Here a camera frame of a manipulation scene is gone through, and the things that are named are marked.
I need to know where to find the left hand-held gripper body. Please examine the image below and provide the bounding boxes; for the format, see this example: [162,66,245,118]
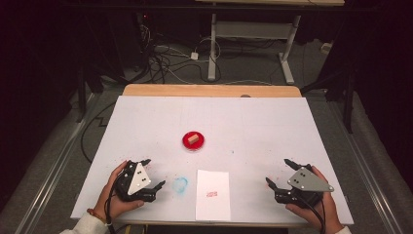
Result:
[114,160,158,203]

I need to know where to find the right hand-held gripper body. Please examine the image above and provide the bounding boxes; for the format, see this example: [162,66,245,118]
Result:
[274,163,335,210]

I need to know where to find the round red ink pad dish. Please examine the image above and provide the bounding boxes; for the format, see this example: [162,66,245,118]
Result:
[181,131,206,151]

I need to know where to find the person's left hand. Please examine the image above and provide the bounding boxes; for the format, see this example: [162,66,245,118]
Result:
[93,160,145,220]

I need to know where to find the person's right hand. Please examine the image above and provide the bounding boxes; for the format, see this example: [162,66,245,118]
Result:
[284,165,345,234]

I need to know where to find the white paper sheet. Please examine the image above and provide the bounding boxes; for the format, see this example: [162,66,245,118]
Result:
[195,169,232,222]

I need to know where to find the large white board mat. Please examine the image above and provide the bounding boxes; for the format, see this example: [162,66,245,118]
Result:
[70,95,356,226]

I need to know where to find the black metal stand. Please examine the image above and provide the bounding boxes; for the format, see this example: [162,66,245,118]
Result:
[300,69,356,135]
[75,62,88,124]

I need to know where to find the white power strip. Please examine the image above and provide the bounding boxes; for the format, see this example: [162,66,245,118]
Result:
[320,42,335,56]

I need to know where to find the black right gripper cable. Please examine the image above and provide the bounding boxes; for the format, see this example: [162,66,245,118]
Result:
[296,192,327,234]

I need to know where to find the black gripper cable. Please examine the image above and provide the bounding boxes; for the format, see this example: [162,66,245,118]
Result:
[105,172,131,234]
[296,192,327,234]

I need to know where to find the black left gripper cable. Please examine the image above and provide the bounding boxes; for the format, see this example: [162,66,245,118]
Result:
[105,172,131,234]

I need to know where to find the orange bead bracelet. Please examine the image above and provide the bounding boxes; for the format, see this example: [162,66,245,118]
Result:
[86,208,109,225]

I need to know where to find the metal floor rail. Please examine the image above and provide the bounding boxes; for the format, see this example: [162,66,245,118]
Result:
[17,92,100,234]
[325,96,405,234]

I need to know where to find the long black floor cable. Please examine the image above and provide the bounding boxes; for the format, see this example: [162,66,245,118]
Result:
[80,101,117,165]

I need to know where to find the thin grey floor cable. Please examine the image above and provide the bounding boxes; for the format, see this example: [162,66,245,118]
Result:
[223,78,275,87]

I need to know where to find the tangle of black floor cables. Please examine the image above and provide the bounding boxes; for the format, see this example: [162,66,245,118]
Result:
[128,13,223,85]

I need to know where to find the white metal desk frame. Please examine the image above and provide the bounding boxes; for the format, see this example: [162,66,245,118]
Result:
[194,0,346,86]

